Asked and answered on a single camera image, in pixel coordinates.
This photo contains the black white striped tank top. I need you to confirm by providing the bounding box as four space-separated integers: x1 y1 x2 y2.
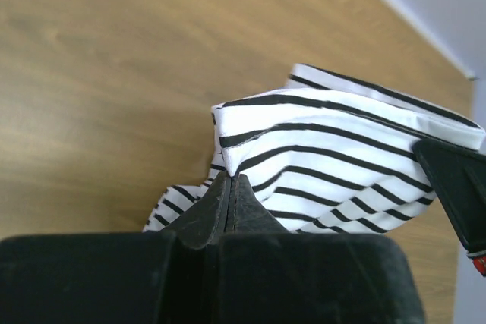
142 62 483 234

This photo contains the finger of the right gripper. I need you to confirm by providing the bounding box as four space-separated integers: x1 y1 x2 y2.
412 140 485 275

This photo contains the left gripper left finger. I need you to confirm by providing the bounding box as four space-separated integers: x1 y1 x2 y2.
163 174 232 250

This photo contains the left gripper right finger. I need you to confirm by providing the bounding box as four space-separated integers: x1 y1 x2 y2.
224 174 288 234

